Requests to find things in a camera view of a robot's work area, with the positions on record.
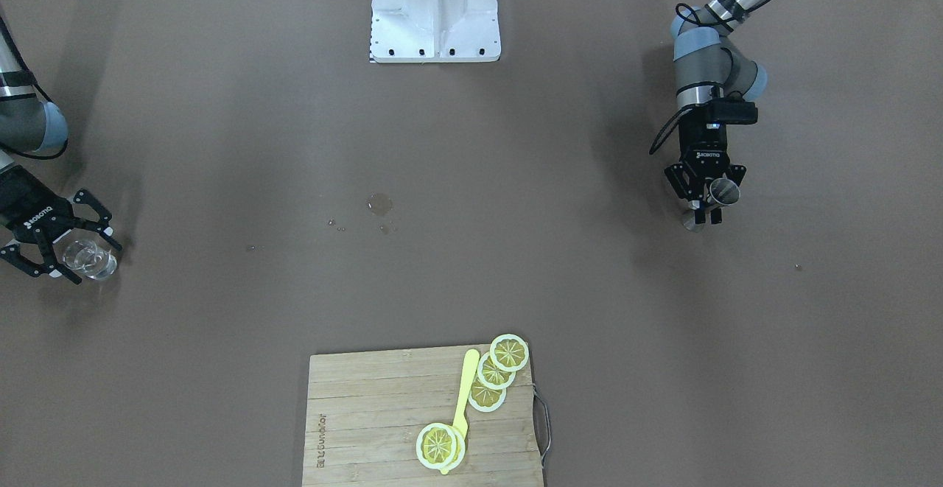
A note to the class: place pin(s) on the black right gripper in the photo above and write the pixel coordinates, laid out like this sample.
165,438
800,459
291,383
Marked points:
22,203

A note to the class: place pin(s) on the clear glass measuring cup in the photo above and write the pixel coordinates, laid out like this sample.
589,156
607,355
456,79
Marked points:
88,259

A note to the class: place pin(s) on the middle lemon slice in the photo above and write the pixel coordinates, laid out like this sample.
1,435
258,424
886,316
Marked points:
491,376

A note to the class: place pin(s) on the inner lemon slice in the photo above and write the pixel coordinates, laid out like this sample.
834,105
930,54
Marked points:
484,399

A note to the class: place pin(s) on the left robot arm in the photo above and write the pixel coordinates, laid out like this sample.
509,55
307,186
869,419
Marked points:
716,86

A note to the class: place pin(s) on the yellow plastic knife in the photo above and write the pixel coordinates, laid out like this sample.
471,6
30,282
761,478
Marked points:
459,423

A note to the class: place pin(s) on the white camera mast base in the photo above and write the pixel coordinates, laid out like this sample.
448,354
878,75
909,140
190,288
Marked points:
434,31

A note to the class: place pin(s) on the lemon slice on knife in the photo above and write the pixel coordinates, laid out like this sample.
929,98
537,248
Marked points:
440,447

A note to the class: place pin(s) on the bamboo cutting board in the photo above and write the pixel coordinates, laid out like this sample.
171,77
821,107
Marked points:
364,411

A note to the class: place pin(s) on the lemon slice end of row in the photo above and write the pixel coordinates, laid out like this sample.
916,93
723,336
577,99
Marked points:
509,352

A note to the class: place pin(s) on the steel jigger measuring cup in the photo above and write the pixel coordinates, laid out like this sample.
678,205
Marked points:
707,212

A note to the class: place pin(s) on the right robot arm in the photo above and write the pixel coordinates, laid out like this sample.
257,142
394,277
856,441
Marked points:
51,235

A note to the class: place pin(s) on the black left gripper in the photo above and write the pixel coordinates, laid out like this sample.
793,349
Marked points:
702,147

